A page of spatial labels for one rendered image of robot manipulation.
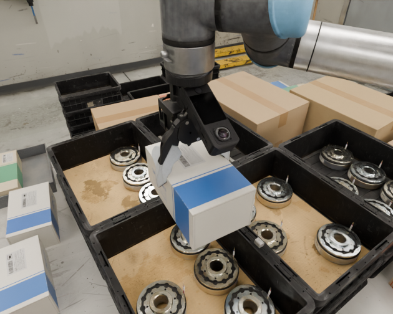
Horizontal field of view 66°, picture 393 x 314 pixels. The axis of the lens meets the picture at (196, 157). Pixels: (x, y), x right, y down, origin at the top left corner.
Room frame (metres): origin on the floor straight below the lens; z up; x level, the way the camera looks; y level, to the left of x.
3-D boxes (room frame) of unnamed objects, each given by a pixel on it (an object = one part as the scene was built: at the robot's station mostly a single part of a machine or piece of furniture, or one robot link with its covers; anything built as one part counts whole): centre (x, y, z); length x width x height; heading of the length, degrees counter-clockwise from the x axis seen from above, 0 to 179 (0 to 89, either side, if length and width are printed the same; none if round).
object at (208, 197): (0.42, 0.00, 1.09); 0.20 x 0.12 x 0.09; 28
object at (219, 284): (0.39, -0.05, 0.86); 0.10 x 0.10 x 0.01
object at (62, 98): (1.96, 0.76, 0.37); 0.40 x 0.30 x 0.45; 119
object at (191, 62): (0.44, 0.01, 1.33); 0.08 x 0.08 x 0.05
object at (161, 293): (0.31, 0.07, 0.86); 0.05 x 0.05 x 0.01
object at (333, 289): (0.52, -0.24, 0.92); 0.40 x 0.30 x 0.02; 34
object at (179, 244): (0.48, 0.02, 0.86); 0.10 x 0.10 x 0.01
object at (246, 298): (0.30, -0.11, 0.86); 0.05 x 0.05 x 0.01
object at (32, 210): (0.64, 0.52, 0.75); 0.20 x 0.12 x 0.09; 24
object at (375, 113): (1.15, -0.65, 0.80); 0.40 x 0.30 x 0.20; 36
